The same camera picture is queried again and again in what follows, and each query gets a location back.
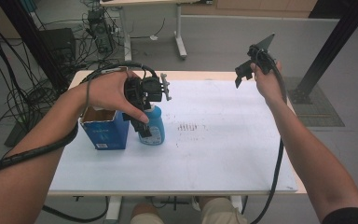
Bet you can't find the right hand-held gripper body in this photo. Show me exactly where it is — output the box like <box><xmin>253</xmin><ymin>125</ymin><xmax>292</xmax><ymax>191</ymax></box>
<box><xmin>246</xmin><ymin>33</ymin><xmax>276</xmax><ymax>76</ymax></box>

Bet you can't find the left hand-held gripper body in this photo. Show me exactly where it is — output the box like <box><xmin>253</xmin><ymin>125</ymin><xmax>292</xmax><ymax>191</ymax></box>
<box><xmin>123</xmin><ymin>73</ymin><xmax>172</xmax><ymax>113</ymax></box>

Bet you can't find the blue plastic bottle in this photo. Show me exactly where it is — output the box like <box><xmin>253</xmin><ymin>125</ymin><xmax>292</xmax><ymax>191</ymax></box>
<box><xmin>138</xmin><ymin>105</ymin><xmax>166</xmax><ymax>147</ymax></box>

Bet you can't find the blue cardboard box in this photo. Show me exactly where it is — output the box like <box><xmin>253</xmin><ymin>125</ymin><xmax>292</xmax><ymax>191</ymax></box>
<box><xmin>79</xmin><ymin>106</ymin><xmax>131</xmax><ymax>151</ymax></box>

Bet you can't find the person's right hand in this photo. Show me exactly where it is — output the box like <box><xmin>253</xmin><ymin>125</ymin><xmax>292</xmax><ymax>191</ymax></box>
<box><xmin>250</xmin><ymin>60</ymin><xmax>288</xmax><ymax>101</ymax></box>

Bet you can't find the person's left hand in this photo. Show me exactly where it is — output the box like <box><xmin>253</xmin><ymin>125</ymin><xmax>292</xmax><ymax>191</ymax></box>
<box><xmin>82</xmin><ymin>70</ymin><xmax>150</xmax><ymax>125</ymax></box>

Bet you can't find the wooden cabinet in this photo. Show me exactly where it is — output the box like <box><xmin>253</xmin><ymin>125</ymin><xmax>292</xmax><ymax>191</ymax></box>
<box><xmin>181</xmin><ymin>0</ymin><xmax>319</xmax><ymax>19</ymax></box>

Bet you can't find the white-legged background desk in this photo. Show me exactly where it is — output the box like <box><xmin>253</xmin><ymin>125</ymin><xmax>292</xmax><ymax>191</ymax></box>
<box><xmin>100</xmin><ymin>0</ymin><xmax>214</xmax><ymax>63</ymax></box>

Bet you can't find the dark computer tower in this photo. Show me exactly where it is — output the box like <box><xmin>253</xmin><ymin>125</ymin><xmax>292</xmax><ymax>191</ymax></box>
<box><xmin>86</xmin><ymin>7</ymin><xmax>117</xmax><ymax>54</ymax></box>

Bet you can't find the dark grid floor mat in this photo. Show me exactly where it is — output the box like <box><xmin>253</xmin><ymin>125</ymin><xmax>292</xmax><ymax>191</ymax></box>
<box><xmin>281</xmin><ymin>77</ymin><xmax>346</xmax><ymax>128</ymax></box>

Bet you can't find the white table mat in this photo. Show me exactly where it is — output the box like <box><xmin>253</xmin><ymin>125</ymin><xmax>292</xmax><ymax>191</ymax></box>
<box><xmin>48</xmin><ymin>78</ymin><xmax>298</xmax><ymax>192</ymax></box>

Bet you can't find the white table leg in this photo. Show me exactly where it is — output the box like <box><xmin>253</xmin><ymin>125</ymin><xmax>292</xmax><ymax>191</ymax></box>
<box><xmin>104</xmin><ymin>195</ymin><xmax>124</xmax><ymax>224</ymax></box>
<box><xmin>229</xmin><ymin>195</ymin><xmax>244</xmax><ymax>214</ymax></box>

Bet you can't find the person's left leg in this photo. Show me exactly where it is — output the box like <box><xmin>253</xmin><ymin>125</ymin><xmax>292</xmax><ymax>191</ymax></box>
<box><xmin>130</xmin><ymin>203</ymin><xmax>165</xmax><ymax>224</ymax></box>

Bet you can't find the person's leg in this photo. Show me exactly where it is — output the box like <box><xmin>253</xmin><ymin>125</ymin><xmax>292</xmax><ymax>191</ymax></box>
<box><xmin>198</xmin><ymin>196</ymin><xmax>248</xmax><ymax>224</ymax></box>
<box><xmin>130</xmin><ymin>203</ymin><xmax>165</xmax><ymax>224</ymax></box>

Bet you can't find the black equipment box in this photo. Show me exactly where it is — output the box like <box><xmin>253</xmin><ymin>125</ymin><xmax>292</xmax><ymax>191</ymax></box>
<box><xmin>38</xmin><ymin>27</ymin><xmax>77</xmax><ymax>63</ymax></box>

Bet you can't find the person's right leg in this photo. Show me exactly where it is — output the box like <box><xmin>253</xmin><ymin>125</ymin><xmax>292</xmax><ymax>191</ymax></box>
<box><xmin>198</xmin><ymin>196</ymin><xmax>248</xmax><ymax>224</ymax></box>

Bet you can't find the person's black sleeve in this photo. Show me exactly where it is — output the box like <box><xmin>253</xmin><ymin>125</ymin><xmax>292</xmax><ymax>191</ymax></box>
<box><xmin>321</xmin><ymin>207</ymin><xmax>358</xmax><ymax>224</ymax></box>

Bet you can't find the black metal post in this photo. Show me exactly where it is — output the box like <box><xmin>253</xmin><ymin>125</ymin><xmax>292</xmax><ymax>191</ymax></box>
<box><xmin>288</xmin><ymin>0</ymin><xmax>358</xmax><ymax>105</ymax></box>
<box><xmin>0</xmin><ymin>0</ymin><xmax>72</xmax><ymax>93</ymax></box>

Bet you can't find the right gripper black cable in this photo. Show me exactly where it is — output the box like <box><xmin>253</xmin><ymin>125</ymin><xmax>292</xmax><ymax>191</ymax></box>
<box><xmin>250</xmin><ymin>46</ymin><xmax>289</xmax><ymax>224</ymax></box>

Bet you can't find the left gripper black sleeved cable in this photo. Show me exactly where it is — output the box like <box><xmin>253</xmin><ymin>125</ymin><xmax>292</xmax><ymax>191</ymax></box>
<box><xmin>0</xmin><ymin>61</ymin><xmax>160</xmax><ymax>189</ymax></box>

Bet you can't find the black floor base plate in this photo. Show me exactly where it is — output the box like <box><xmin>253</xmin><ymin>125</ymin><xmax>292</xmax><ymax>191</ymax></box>
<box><xmin>4</xmin><ymin>119</ymin><xmax>34</xmax><ymax>148</ymax></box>

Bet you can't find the tangle of black floor cables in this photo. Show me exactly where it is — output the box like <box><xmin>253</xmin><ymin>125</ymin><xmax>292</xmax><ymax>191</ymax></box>
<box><xmin>0</xmin><ymin>0</ymin><xmax>129</xmax><ymax>158</ymax></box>

